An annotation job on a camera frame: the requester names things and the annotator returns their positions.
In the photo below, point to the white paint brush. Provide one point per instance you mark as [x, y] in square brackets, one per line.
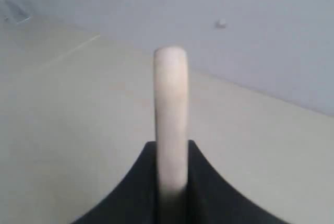
[170, 76]

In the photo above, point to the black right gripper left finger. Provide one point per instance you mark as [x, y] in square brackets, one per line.
[135, 197]

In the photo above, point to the small white wall lump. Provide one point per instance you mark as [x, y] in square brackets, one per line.
[220, 24]

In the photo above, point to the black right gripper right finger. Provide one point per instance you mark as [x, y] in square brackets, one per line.
[211, 199]

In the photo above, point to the small white toy goal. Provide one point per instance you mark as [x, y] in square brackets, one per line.
[14, 12]

